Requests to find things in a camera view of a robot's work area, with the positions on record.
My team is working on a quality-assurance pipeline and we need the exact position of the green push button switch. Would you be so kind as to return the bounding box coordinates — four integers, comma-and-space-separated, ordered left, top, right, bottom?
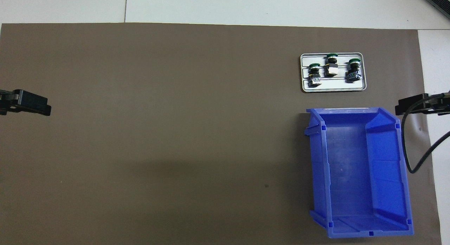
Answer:
345, 58, 363, 84
308, 63, 322, 88
324, 53, 339, 78

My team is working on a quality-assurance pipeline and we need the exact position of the grey metal tray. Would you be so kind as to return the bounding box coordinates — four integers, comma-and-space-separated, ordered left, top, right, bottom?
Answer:
300, 52, 367, 94

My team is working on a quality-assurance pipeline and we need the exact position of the blue plastic storage bin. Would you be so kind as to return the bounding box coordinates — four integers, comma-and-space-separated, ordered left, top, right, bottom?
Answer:
304, 107, 414, 239

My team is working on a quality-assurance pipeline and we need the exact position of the brown table mat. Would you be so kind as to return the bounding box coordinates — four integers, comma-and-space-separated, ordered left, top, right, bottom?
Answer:
0, 23, 442, 245

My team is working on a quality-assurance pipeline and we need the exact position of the grey ribbed device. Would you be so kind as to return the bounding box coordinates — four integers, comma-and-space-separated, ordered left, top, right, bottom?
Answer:
424, 0, 450, 15

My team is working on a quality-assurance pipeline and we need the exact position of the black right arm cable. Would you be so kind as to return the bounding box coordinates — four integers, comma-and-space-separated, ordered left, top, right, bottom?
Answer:
401, 92, 450, 174

